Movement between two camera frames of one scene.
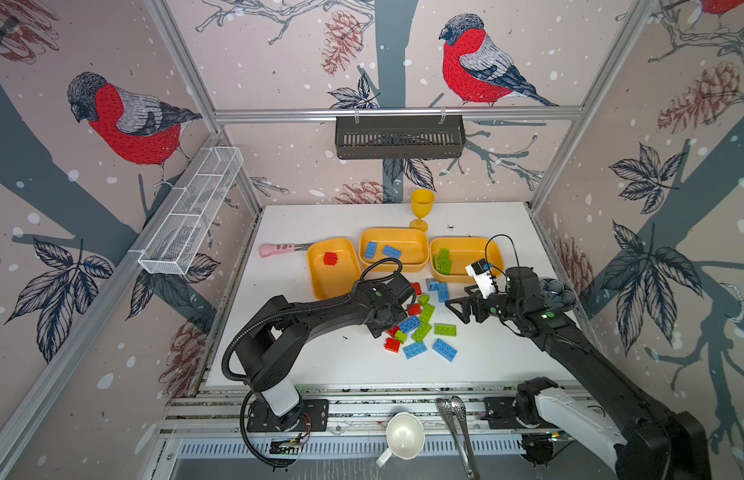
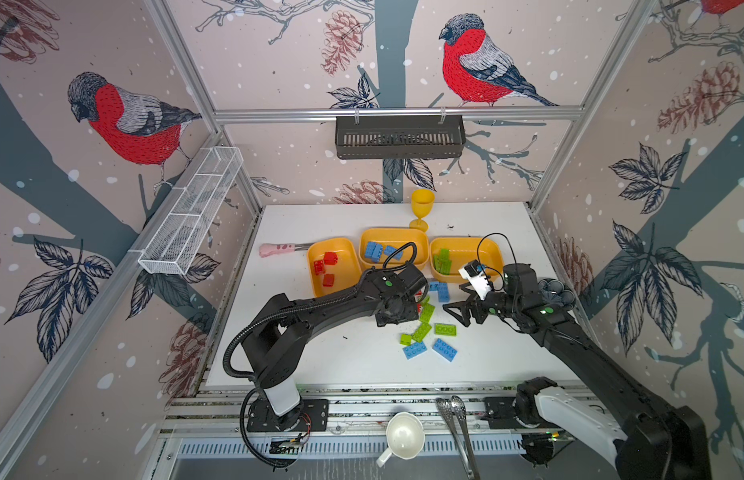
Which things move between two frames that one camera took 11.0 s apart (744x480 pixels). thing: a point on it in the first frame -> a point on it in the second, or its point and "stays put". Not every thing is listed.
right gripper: x=477 y=298 stays put
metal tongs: x=454 y=409 stays put
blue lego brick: x=410 y=324 -> x=375 y=256
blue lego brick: x=392 y=252 stays put
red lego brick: x=330 y=258 stays put
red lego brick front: x=392 y=344 -> x=319 y=267
